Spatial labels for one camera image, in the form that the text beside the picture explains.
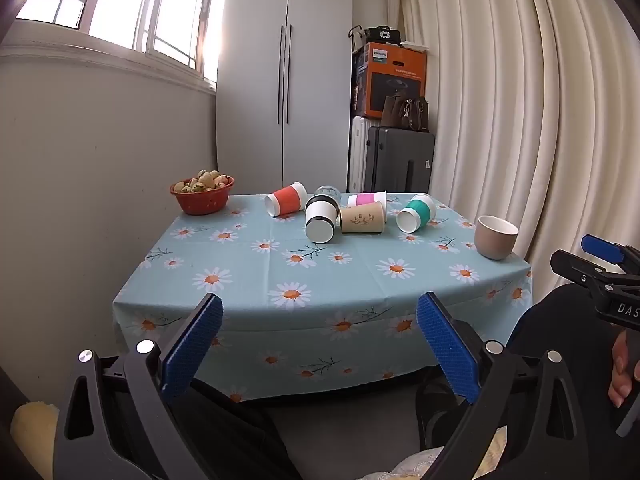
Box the red plastic bowl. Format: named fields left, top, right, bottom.
left=169, top=175, right=236, bottom=216

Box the beige ceramic cup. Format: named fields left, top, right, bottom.
left=474, top=215, right=519, bottom=261

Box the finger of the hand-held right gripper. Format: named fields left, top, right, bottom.
left=581, top=234, right=640, bottom=277
left=550, top=250, right=640, bottom=306

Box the white cup with black sleeve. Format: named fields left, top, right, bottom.
left=305, top=193, right=342, bottom=242

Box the cream curtain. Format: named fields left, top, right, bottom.
left=400, top=0, right=640, bottom=301

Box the pale yellow fuzzy cloth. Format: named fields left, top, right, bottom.
left=387, top=432, right=507, bottom=480
left=10, top=400, right=59, bottom=463

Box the brown paper cup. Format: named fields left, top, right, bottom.
left=340, top=201, right=387, bottom=235

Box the pile of yellow-green fruits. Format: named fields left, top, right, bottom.
left=177, top=170, right=231, bottom=194

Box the white cup with orange sleeve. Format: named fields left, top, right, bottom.
left=264, top=181, right=308, bottom=218

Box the white ribbed suitcase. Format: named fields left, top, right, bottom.
left=348, top=116, right=383, bottom=193

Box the black bag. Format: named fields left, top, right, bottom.
left=365, top=26, right=403, bottom=45

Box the person's right leg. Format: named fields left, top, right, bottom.
left=416, top=284, right=623, bottom=451

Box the orange cardboard box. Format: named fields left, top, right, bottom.
left=352, top=42, right=428, bottom=118

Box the person's left leg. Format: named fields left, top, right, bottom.
left=187, top=377, right=303, bottom=480

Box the brown leather handbag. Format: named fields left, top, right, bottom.
left=382, top=94, right=430, bottom=133

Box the white wardrobe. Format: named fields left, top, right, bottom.
left=216, top=0, right=353, bottom=193

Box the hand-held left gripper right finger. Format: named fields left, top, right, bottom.
left=416, top=291, right=591, bottom=480

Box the grey hard suitcase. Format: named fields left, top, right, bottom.
left=365, top=126, right=436, bottom=193

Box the blue daisy print tablecloth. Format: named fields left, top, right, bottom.
left=112, top=192, right=533, bottom=403

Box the white cup with pink sleeve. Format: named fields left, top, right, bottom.
left=347, top=191, right=388, bottom=207

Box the person's leg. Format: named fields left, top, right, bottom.
left=187, top=377, right=303, bottom=480
left=416, top=284, right=623, bottom=451

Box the white cup with teal sleeve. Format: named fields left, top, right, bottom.
left=396, top=193, right=437, bottom=233

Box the person's right hand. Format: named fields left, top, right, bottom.
left=609, top=330, right=640, bottom=408

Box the white framed window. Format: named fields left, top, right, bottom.
left=15, top=0, right=231, bottom=86

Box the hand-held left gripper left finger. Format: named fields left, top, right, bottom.
left=52, top=292, right=224, bottom=480

